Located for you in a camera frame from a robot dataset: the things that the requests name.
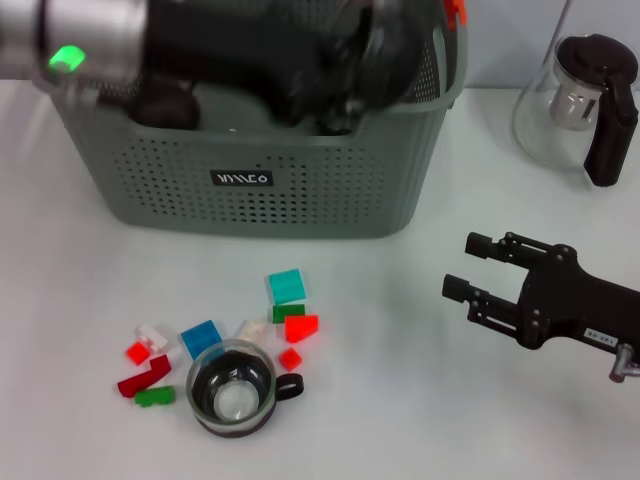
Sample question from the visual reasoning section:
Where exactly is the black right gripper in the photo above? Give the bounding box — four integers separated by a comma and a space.
441, 230, 640, 352

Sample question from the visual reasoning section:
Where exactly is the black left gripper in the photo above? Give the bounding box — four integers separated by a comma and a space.
143, 0, 375, 135

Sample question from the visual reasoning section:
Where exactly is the grey perforated plastic storage bin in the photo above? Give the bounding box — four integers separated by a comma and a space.
28, 0, 471, 239

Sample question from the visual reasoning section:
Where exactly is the dark round clay teapot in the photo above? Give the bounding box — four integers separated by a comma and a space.
129, 79, 202, 131

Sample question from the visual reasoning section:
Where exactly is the red sloped toy brick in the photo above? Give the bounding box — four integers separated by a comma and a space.
283, 313, 321, 345

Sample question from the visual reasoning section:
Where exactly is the teal toy brick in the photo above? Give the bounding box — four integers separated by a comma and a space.
264, 268, 307, 306

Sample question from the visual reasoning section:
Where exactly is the dark green flat toy brick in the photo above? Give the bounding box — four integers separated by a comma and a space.
272, 303, 306, 325

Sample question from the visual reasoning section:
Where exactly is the small red toy brick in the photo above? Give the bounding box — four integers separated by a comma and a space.
125, 339, 152, 366
278, 347, 304, 372

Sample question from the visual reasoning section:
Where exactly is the translucent white toy brick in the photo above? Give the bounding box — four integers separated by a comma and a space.
234, 319, 274, 347

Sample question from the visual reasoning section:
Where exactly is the blue toy brick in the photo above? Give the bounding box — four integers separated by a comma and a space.
180, 319, 223, 361

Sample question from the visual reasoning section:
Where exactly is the clear small lego brick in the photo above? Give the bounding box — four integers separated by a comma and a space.
135, 322, 170, 350

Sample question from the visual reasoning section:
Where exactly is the dark red bent toy brick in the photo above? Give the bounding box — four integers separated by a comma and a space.
117, 354, 174, 400

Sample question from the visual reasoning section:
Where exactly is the bright green arched toy brick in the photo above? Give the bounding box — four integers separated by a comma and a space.
134, 385, 177, 409

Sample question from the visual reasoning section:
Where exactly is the orange bin handle clip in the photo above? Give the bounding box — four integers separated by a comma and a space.
444, 0, 469, 31

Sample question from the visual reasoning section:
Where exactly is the right gripper metal cable connector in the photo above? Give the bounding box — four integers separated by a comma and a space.
607, 343, 640, 384

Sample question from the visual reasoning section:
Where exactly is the glass teapot with black handle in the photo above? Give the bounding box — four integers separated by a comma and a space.
512, 33, 640, 189

